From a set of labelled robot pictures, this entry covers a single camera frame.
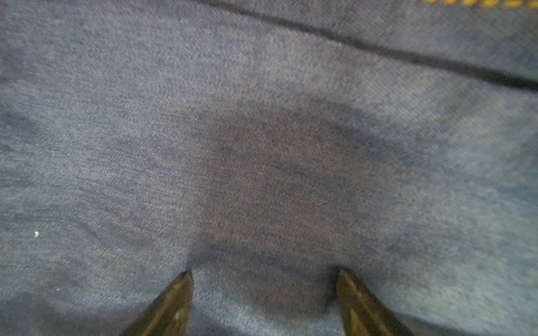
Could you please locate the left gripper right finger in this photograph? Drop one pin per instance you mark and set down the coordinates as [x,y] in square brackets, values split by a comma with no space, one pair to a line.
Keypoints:
[362,313]

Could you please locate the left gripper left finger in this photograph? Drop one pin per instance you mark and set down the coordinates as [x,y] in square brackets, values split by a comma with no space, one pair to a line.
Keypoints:
[168,314]

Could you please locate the dark blue denim trousers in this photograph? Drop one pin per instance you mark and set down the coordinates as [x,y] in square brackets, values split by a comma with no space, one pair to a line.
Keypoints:
[263,145]

